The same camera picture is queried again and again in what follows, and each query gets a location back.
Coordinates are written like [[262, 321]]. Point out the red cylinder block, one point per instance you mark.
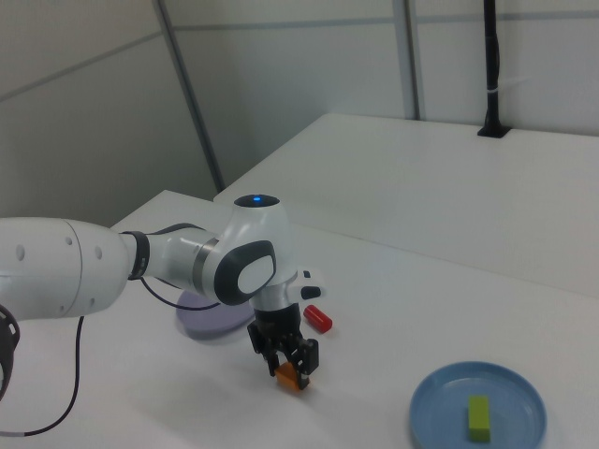
[[317, 319]]

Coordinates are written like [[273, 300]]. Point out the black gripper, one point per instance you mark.
[[276, 327]]

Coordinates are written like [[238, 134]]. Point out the purple plate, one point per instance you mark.
[[210, 322]]

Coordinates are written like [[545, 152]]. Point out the green rectangular block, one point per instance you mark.
[[479, 416]]

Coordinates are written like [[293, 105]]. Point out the grey partition post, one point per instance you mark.
[[407, 56], [187, 93]]

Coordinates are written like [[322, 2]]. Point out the blue plate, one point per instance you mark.
[[440, 402]]

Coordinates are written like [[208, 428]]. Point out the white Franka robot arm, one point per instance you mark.
[[47, 271]]

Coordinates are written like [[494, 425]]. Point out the orange block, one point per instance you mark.
[[287, 379]]

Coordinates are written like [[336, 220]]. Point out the black pole with base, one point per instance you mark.
[[491, 56]]

